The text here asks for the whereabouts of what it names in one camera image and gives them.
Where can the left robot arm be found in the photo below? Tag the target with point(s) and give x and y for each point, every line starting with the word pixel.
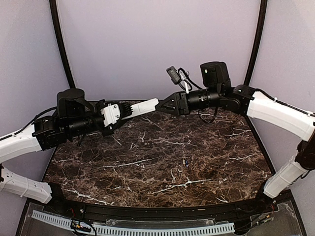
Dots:
pixel 73 116

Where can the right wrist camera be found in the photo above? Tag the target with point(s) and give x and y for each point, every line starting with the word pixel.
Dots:
pixel 172 72

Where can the black front rail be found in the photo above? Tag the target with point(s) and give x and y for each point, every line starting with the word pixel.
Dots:
pixel 239 212

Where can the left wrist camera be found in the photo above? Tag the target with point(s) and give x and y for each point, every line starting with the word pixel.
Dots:
pixel 111 114

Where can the white slotted cable duct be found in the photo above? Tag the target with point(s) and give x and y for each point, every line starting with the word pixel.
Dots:
pixel 103 230

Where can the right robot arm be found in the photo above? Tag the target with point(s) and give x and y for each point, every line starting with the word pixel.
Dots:
pixel 254 103

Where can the black left corner post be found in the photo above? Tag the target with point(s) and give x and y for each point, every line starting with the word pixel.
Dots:
pixel 60 43

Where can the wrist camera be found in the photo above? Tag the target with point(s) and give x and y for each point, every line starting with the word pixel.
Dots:
pixel 172 72
pixel 111 114

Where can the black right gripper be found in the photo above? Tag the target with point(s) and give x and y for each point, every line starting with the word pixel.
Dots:
pixel 182 103

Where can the black right corner post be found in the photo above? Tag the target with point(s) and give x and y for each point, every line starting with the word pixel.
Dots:
pixel 256 42

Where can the white remote control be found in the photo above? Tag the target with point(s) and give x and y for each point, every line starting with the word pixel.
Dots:
pixel 143 108

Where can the black corner post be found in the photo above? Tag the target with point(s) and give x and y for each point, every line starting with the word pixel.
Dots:
pixel 256 42
pixel 60 43

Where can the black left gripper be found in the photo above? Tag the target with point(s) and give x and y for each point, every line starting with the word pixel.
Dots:
pixel 116 125

